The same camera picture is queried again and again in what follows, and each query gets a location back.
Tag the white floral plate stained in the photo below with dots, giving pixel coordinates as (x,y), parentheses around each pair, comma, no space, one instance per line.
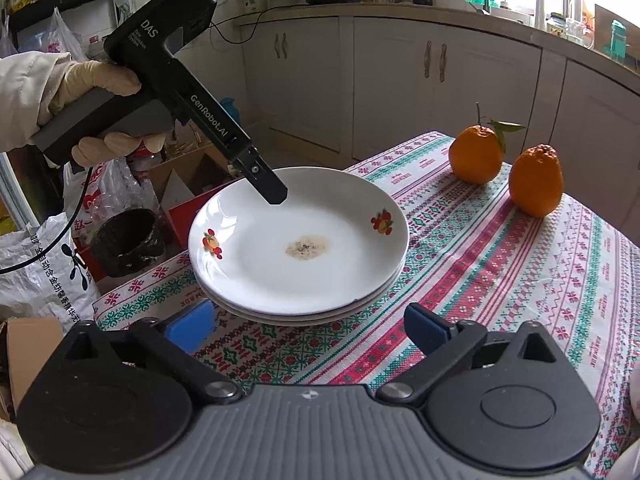
(310,220)

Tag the white cylinder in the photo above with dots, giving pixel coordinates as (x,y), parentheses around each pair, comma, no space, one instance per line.
(540,10)

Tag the person's left hand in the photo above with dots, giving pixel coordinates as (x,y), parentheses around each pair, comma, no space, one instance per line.
(95,77)

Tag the white plastic bag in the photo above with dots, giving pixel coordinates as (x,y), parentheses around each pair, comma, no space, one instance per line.
(62,40)

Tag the white kitchen cabinets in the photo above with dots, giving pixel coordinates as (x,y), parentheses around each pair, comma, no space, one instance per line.
(390,85)

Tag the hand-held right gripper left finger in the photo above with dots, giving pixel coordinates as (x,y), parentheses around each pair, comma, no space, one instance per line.
(192,327)

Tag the cooking oil bottle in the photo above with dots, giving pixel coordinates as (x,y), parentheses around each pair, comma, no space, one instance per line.
(578,5)

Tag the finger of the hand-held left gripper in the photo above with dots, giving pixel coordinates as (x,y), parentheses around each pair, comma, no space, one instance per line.
(267,185)

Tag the brown cardboard carton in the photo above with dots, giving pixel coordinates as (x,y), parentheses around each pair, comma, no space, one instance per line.
(30,355)

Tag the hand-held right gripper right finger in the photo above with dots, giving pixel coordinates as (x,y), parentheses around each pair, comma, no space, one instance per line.
(425,327)

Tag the person's left forearm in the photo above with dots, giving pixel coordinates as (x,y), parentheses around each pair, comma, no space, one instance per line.
(25,95)

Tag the brown cardboard board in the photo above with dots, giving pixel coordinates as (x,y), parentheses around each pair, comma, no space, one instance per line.
(622,15)

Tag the orange without leaf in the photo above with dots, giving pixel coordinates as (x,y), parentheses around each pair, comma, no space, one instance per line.
(536,185)

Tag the teal bottle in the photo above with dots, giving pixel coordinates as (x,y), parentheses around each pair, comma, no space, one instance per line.
(616,40)

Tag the glass pitcher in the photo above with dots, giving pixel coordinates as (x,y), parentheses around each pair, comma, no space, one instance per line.
(581,35)

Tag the patterned tablecloth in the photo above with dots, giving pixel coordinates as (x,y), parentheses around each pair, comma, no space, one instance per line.
(500,270)

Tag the clear red printed plastic bag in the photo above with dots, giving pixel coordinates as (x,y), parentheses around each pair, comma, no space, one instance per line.
(97,195)

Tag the cardboard box red side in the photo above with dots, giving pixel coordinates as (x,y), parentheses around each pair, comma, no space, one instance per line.
(185,215)

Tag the white floral plate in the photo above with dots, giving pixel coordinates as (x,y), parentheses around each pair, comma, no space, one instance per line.
(300,325)
(395,275)

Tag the black bin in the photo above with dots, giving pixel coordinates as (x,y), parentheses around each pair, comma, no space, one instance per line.
(125,245)

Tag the orange with leaf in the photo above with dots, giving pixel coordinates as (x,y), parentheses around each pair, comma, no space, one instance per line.
(475,157)

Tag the blue plastic bottle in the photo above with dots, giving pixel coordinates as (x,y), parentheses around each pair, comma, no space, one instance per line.
(229,112)

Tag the white printed sack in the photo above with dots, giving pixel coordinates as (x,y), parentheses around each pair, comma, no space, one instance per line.
(45,280)

